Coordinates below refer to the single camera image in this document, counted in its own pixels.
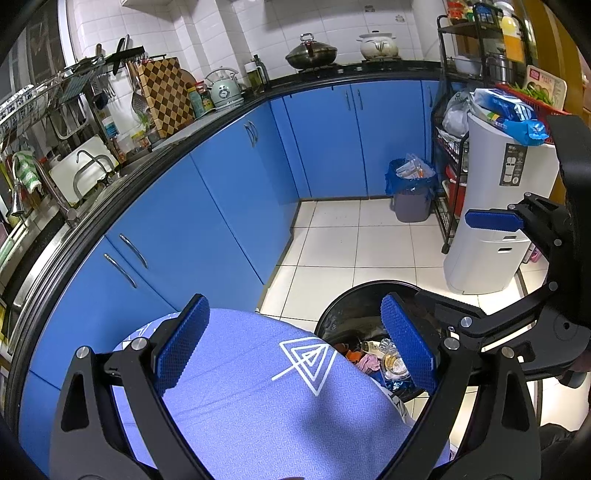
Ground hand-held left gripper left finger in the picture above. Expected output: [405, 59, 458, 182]
[50, 294, 211, 480]

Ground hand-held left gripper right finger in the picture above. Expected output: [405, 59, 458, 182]
[381, 292, 541, 480]

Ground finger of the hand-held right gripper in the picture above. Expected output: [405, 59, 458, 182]
[413, 282, 564, 352]
[464, 194, 574, 275]

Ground black trash bin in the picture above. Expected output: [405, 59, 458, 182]
[316, 279, 481, 402]

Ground white air purifier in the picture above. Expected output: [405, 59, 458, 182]
[443, 111, 559, 296]

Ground grey bin with blue bag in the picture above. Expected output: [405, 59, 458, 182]
[385, 154, 438, 223]

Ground blue printed tablecloth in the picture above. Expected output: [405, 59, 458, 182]
[111, 308, 451, 480]

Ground blue plastic bag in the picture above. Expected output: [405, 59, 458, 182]
[471, 88, 552, 147]

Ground white plastic bag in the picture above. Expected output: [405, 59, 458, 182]
[441, 90, 472, 137]

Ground blue kitchen cabinet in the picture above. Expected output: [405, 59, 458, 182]
[18, 78, 446, 462]

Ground packaged green vegetables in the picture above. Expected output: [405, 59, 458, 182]
[524, 65, 568, 109]

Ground orange juice bottle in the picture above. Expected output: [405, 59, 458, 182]
[501, 14, 527, 63]

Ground black metal shelf rack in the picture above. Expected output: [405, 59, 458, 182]
[431, 14, 539, 254]

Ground steel kitchen faucet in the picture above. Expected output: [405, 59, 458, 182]
[7, 152, 79, 227]

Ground white ceramic pot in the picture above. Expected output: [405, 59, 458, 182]
[358, 31, 400, 61]

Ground white chopping board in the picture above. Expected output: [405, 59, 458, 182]
[48, 137, 120, 206]

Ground dark wok with lid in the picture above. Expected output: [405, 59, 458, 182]
[285, 33, 338, 70]

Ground checkered wooden cutting board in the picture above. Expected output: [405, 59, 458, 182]
[137, 56, 195, 139]

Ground green kettle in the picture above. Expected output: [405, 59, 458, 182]
[204, 67, 245, 109]

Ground glass oil bottle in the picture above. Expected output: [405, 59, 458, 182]
[245, 54, 269, 92]

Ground steel dish rack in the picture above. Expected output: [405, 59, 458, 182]
[0, 44, 146, 139]

